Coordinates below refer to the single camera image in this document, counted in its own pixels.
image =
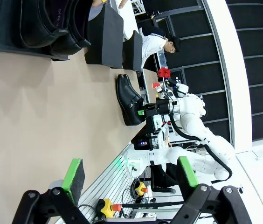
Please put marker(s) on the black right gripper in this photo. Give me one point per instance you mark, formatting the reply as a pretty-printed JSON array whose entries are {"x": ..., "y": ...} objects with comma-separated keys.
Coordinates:
[{"x": 160, "y": 107}]

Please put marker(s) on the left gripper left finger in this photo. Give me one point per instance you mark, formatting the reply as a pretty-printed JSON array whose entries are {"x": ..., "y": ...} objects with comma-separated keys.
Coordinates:
[{"x": 75, "y": 177}]

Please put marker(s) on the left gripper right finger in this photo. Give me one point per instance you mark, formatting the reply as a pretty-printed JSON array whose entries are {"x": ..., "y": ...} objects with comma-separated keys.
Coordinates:
[{"x": 189, "y": 177}]

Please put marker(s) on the black leather loafer shoe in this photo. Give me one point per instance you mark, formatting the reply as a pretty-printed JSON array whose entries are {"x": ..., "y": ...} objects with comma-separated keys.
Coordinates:
[
  {"x": 126, "y": 102},
  {"x": 36, "y": 30},
  {"x": 131, "y": 82},
  {"x": 73, "y": 42}
]

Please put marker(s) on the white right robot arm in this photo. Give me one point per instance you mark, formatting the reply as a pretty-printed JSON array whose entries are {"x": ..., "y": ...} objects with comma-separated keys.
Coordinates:
[{"x": 192, "y": 116}]

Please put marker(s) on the black metal shoe stand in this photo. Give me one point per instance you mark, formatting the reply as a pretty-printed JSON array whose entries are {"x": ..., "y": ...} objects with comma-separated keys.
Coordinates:
[{"x": 3, "y": 28}]

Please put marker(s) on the person's left hand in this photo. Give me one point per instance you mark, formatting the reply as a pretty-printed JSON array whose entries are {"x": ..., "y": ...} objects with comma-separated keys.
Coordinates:
[{"x": 122, "y": 3}]

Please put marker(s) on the person's right hand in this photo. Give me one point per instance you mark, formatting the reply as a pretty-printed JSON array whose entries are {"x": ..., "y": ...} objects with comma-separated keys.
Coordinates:
[{"x": 97, "y": 2}]

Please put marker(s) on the black control box with lights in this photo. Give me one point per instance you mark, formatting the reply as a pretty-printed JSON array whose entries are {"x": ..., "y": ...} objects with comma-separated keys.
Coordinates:
[{"x": 143, "y": 143}]

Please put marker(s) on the red bow decoration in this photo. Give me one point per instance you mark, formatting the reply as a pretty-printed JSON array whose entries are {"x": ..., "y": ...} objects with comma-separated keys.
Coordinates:
[{"x": 163, "y": 72}]

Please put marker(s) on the yellow emergency stop button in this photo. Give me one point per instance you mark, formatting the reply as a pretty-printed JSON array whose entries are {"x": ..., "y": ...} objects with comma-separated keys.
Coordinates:
[
  {"x": 141, "y": 188},
  {"x": 108, "y": 206}
]

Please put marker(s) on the dark grey box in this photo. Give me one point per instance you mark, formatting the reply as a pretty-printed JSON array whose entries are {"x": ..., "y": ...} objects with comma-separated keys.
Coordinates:
[
  {"x": 108, "y": 37},
  {"x": 132, "y": 53}
]

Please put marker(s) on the man with glasses white shirt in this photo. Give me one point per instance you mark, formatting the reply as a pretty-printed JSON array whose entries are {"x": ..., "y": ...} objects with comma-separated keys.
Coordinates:
[{"x": 152, "y": 44}]

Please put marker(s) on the white table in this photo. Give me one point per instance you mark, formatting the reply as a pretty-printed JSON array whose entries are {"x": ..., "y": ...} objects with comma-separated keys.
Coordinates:
[{"x": 128, "y": 23}]

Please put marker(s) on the aluminium profile frame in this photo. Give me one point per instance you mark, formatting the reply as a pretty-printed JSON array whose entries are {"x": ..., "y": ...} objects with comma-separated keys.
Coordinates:
[{"x": 108, "y": 175}]

